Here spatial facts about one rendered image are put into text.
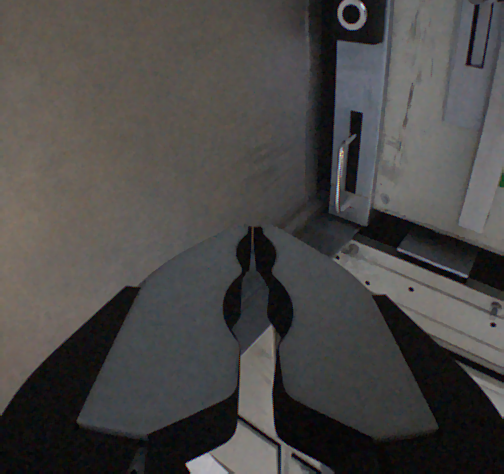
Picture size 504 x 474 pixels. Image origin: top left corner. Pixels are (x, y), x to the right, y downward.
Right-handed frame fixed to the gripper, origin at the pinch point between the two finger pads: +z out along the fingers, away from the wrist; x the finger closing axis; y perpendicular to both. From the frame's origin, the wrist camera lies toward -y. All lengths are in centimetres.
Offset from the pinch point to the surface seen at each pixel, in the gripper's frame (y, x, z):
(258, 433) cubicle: 100, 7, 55
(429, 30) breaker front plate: -7.0, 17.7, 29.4
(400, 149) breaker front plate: 6.7, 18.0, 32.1
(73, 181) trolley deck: 3.8, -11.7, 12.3
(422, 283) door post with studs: 22.0, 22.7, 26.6
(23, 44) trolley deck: -5.2, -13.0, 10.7
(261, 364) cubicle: 59, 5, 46
